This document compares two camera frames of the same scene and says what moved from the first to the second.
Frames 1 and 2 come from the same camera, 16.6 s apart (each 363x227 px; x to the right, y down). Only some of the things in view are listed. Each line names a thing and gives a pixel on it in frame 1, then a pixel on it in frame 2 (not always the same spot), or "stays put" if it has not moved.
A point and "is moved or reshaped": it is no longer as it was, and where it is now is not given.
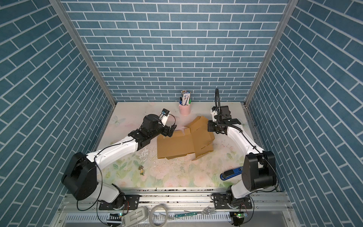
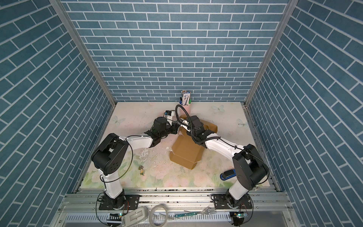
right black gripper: [210, 125] -> [189, 132]
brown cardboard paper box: [195, 140] is moved or reshaped
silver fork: [207, 211] stays put
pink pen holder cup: [185, 110] stays put
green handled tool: [185, 214] stays put
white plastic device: [136, 216] stays put
